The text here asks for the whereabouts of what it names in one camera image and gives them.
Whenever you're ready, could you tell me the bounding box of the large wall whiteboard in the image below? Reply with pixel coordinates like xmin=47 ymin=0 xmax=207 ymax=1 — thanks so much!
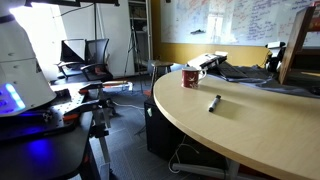
xmin=159 ymin=0 xmax=320 ymax=47

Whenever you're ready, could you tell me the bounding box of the white printed cardboard box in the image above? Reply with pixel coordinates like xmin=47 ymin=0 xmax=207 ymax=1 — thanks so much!
xmin=186 ymin=52 xmax=228 ymax=71

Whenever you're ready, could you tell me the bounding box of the black mesh office chair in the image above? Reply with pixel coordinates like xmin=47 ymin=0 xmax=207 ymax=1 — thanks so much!
xmin=56 ymin=37 xmax=115 ymax=83

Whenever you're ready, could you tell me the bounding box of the white loose cable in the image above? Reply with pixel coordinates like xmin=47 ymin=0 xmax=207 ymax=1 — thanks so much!
xmin=167 ymin=134 xmax=201 ymax=175

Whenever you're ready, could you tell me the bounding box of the red mug with white inside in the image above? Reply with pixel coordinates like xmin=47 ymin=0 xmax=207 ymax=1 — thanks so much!
xmin=181 ymin=66 xmax=208 ymax=90

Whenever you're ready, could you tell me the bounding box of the grey metal table foot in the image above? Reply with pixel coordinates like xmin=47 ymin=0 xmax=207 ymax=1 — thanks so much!
xmin=171 ymin=157 xmax=242 ymax=180

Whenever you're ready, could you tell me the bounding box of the thin black tripod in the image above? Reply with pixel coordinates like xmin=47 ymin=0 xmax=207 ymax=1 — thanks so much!
xmin=122 ymin=26 xmax=145 ymax=80

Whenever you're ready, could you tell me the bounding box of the dark grey cloth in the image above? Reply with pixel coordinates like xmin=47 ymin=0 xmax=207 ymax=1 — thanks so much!
xmin=207 ymin=64 xmax=320 ymax=100

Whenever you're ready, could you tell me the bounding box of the black whiteboard eraser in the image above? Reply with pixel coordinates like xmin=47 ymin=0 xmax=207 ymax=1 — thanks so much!
xmin=190 ymin=28 xmax=207 ymax=36

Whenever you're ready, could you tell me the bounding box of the grey marker with black cap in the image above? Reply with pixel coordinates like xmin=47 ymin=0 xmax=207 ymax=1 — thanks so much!
xmin=208 ymin=94 xmax=222 ymax=113

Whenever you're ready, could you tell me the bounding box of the black computer case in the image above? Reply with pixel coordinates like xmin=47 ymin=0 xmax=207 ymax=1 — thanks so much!
xmin=143 ymin=96 xmax=188 ymax=162

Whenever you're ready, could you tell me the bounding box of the white shelving unit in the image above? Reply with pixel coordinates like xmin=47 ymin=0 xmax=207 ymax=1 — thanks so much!
xmin=127 ymin=0 xmax=153 ymax=73

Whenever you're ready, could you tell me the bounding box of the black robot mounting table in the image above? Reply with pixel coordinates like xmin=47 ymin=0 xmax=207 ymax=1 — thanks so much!
xmin=0 ymin=81 xmax=103 ymax=180

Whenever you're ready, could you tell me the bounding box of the round grey stool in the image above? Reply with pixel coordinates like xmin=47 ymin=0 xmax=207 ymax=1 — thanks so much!
xmin=146 ymin=59 xmax=175 ymax=96

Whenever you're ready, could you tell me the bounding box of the black light stand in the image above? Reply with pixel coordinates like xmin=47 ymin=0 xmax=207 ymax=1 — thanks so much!
xmin=24 ymin=0 xmax=121 ymax=43

